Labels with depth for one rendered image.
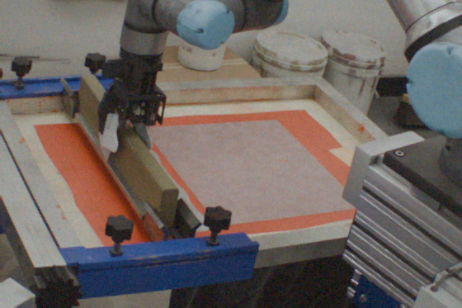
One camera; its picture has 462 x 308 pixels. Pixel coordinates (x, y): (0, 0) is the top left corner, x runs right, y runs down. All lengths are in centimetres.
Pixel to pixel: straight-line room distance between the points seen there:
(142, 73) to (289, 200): 39
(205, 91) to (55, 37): 188
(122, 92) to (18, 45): 225
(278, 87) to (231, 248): 69
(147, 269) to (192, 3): 40
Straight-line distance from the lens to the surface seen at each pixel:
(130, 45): 153
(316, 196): 178
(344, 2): 439
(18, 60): 185
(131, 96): 156
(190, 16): 142
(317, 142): 197
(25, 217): 140
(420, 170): 128
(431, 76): 111
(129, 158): 160
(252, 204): 170
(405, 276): 139
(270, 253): 154
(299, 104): 211
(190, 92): 200
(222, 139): 190
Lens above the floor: 182
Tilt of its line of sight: 27 degrees down
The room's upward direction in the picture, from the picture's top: 12 degrees clockwise
